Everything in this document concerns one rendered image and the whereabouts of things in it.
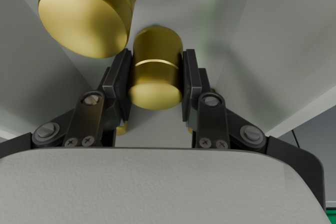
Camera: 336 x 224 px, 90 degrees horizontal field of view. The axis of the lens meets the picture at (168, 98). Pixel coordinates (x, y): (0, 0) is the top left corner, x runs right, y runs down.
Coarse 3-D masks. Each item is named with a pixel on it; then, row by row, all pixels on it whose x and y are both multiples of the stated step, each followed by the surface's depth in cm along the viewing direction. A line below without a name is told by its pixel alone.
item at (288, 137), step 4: (288, 132) 16; (280, 136) 16; (284, 136) 16; (288, 136) 16; (292, 136) 16; (284, 140) 16; (288, 140) 15; (292, 140) 15; (292, 144) 15; (296, 144) 15
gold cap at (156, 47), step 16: (144, 32) 11; (160, 32) 10; (144, 48) 10; (160, 48) 10; (176, 48) 11; (144, 64) 9; (160, 64) 9; (176, 64) 10; (128, 80) 10; (144, 80) 9; (160, 80) 9; (176, 80) 9; (128, 96) 10; (144, 96) 10; (160, 96) 10; (176, 96) 10
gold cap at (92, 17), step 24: (48, 0) 6; (72, 0) 6; (96, 0) 6; (120, 0) 7; (48, 24) 7; (72, 24) 7; (96, 24) 7; (120, 24) 7; (72, 48) 8; (96, 48) 8; (120, 48) 8
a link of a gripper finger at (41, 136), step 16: (112, 64) 9; (128, 64) 10; (112, 80) 8; (112, 96) 9; (64, 112) 8; (112, 112) 8; (128, 112) 11; (48, 128) 7; (64, 128) 7; (112, 128) 9; (48, 144) 7
